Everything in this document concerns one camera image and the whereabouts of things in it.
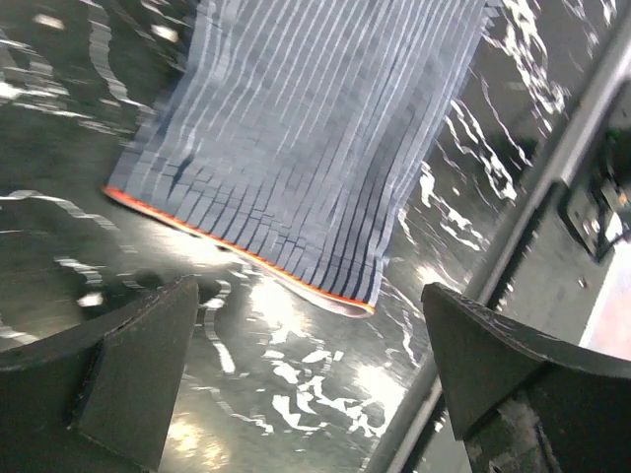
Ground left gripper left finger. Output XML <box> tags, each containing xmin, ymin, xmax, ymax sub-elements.
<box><xmin>1</xmin><ymin>276</ymin><xmax>199</xmax><ymax>472</ymax></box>

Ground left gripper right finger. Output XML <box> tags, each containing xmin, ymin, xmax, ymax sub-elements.
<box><xmin>422</xmin><ymin>284</ymin><xmax>630</xmax><ymax>472</ymax></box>

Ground aluminium frame rail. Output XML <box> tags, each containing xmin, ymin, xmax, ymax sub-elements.
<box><xmin>365</xmin><ymin>10</ymin><xmax>630</xmax><ymax>472</ymax></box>

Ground blue striped underwear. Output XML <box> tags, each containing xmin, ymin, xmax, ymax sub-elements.
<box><xmin>105</xmin><ymin>1</ymin><xmax>502</xmax><ymax>317</ymax></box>

